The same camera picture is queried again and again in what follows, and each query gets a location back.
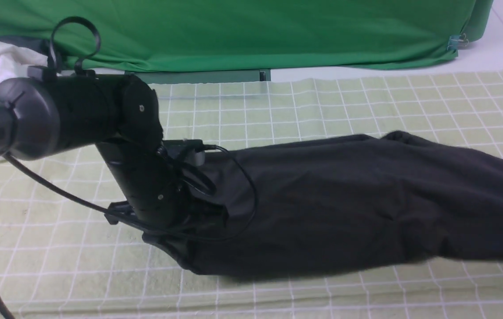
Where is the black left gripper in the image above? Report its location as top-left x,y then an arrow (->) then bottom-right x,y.
96,139 -> 216,229

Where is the dark gray long-sleeve top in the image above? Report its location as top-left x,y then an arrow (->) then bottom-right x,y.
156,131 -> 503,279

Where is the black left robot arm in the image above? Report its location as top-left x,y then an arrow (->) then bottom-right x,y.
0,75 -> 227,230

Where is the green checkered table cloth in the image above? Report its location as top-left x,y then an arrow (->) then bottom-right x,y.
0,71 -> 503,319

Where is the green backdrop cloth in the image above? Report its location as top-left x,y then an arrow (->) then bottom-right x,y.
0,0 -> 492,72

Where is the dark gray garment behind shirt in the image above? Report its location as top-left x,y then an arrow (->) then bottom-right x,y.
0,35 -> 65,72

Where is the teal binder clip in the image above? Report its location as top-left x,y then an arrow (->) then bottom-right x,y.
446,34 -> 470,52

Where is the dark green metal rail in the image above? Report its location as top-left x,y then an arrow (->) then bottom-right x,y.
125,69 -> 271,85

